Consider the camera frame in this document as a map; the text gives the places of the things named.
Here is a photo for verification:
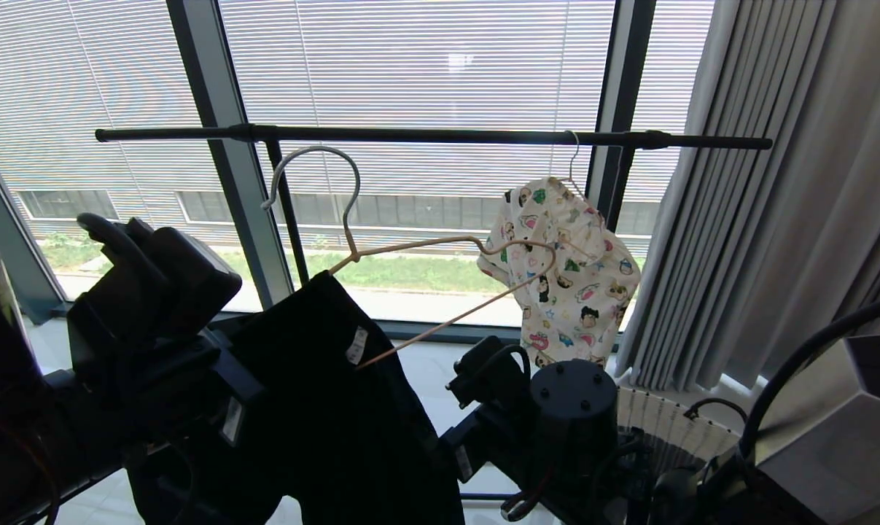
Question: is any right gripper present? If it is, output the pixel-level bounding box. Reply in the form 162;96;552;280
438;405;550;486

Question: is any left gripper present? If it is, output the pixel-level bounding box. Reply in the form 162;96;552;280
46;344;265;467

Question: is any black garment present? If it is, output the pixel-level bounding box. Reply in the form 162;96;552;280
130;270;466;525

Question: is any cream printed garment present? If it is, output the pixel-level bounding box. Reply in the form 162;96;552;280
476;177;641;369

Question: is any pink clothes hanger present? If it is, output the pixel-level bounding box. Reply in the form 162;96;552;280
553;130;608;256
261;146;557;370

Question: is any white laundry basket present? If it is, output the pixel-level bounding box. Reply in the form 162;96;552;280
615;386;743;482

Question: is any black clothes rack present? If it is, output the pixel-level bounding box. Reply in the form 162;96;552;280
96;124;774;504

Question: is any window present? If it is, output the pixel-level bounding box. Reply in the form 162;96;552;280
0;0;717;343

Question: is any beige curtain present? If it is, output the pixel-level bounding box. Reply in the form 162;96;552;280
618;0;880;394

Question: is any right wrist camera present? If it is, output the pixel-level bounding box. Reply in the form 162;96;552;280
447;335;534;409

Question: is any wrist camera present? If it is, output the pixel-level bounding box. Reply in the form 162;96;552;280
66;213;244;369
447;335;534;409

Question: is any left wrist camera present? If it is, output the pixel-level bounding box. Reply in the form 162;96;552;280
66;213;244;369

